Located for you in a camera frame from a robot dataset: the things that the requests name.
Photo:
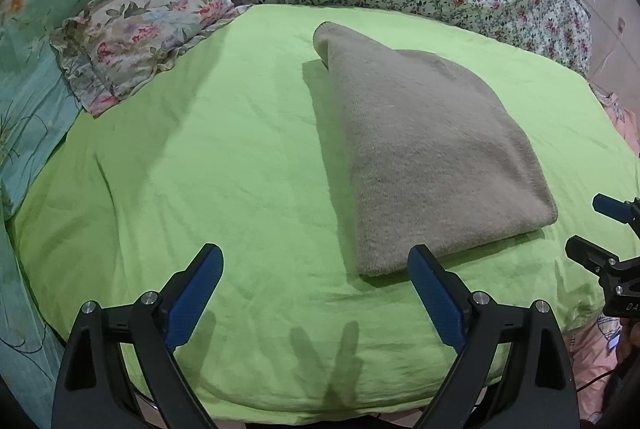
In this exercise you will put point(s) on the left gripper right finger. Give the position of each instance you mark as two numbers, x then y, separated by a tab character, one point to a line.
512	369

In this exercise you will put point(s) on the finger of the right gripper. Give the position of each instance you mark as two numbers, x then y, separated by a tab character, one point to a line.
597	260
626	212

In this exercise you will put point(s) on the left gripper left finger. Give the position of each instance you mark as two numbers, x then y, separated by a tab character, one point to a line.
94	389

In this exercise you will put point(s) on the beige knit sweater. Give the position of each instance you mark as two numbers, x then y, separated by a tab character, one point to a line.
433	155

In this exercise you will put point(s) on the pink floral ruffled pillow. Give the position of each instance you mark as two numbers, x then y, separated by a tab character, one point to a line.
114	47

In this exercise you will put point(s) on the teal floral pillow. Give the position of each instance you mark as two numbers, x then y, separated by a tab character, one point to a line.
37	110

